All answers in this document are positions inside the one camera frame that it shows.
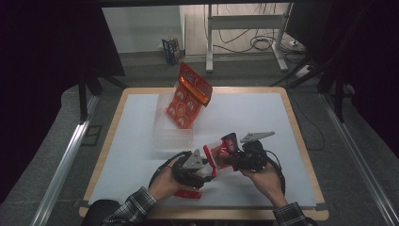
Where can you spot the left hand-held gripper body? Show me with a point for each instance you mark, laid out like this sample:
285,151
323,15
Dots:
191,171

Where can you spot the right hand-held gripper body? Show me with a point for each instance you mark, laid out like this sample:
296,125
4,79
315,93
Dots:
254,153

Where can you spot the small clear red-trimmed packet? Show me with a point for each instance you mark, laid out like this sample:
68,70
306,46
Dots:
219,153

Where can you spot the clear plastic rack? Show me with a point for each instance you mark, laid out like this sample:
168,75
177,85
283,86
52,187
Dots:
172,138

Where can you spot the large orange seasoning packet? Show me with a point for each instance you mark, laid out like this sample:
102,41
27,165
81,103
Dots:
185,106

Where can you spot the person's left hand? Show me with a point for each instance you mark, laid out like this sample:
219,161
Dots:
164,185

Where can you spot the person's right hand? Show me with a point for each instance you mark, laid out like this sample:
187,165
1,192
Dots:
266,182

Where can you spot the small red packet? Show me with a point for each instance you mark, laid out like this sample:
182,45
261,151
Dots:
188,194

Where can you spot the white table mat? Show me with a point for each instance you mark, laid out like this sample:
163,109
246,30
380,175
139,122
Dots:
141,157

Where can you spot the white power strip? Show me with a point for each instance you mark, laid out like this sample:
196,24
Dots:
303,71

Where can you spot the person's dark clothing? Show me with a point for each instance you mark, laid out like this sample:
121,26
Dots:
100,213

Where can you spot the black metal stand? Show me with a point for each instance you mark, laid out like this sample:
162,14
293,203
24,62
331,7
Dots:
337,94
84,97

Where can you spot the blue box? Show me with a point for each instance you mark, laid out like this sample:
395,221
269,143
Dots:
171,50

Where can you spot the black curtain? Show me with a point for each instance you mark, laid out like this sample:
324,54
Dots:
47,62
370,62

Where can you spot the aluminium rail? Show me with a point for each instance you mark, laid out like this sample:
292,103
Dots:
62,169
357,150

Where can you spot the white metal desk frame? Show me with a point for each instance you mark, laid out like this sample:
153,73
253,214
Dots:
247,22

